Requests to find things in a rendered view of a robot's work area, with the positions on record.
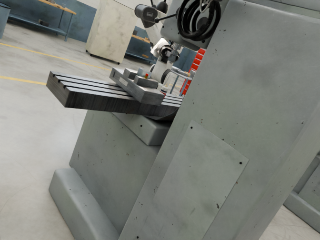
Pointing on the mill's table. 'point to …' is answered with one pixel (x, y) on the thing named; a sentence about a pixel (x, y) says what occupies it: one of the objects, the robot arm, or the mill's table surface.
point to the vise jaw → (130, 73)
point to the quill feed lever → (170, 16)
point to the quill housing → (171, 31)
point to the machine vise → (138, 87)
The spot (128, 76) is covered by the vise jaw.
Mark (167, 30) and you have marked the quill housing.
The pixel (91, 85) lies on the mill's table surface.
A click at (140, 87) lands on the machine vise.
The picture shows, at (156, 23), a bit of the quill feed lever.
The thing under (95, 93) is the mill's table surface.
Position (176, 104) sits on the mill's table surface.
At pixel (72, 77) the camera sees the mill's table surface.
